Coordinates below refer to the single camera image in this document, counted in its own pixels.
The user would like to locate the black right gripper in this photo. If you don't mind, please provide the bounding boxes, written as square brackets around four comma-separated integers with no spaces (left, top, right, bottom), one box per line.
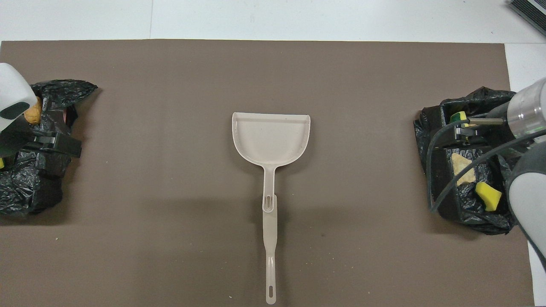
[453,122,478,142]

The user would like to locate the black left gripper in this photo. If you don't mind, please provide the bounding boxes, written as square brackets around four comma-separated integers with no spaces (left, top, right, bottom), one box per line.
[23,133,82,159]

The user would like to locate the brown toy bread bun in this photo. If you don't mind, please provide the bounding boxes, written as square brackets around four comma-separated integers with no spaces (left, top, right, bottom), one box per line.
[23,97,43,125]

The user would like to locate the beige plastic dustpan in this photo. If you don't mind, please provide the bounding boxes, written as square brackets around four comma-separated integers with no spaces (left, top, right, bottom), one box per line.
[232,112,311,213]

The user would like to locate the beige hand brush black bristles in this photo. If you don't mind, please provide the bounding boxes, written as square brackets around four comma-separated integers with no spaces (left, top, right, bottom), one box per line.
[262,194,278,305]

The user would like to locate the crumpled black trash bag bin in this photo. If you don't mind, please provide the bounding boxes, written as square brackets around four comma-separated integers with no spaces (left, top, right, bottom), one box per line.
[0,79,99,216]

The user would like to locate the open black trash bag bin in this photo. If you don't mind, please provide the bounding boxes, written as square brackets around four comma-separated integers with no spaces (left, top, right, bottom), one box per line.
[413,87,525,236]

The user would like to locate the dark grey ribbed panel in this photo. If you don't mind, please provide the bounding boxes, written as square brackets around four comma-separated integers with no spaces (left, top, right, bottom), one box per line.
[509,0,546,38]

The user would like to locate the brown table mat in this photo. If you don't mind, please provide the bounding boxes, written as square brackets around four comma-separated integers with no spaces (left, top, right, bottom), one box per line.
[0,40,534,307]

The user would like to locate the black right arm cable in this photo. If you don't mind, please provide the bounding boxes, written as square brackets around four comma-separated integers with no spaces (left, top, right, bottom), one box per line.
[426,112,546,214]

